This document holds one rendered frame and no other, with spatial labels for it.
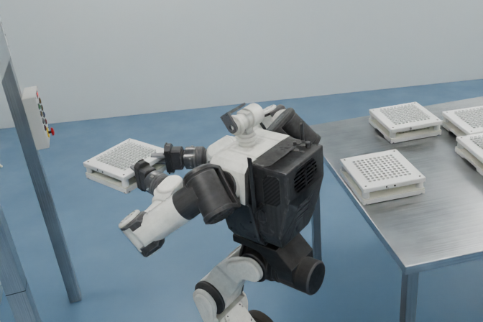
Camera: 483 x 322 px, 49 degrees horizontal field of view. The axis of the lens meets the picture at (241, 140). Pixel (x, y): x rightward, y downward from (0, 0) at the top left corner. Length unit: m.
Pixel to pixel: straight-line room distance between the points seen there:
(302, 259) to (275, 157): 0.38
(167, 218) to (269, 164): 0.32
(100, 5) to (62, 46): 0.54
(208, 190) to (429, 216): 0.87
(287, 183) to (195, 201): 0.26
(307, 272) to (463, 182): 0.80
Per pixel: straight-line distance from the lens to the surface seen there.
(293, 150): 1.56
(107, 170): 2.06
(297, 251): 1.73
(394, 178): 2.05
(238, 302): 2.17
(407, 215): 1.98
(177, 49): 5.08
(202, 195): 1.45
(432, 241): 1.87
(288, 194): 1.48
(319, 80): 5.26
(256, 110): 1.59
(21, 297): 1.88
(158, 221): 1.53
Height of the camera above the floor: 1.99
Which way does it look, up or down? 26 degrees down
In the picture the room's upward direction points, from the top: 6 degrees counter-clockwise
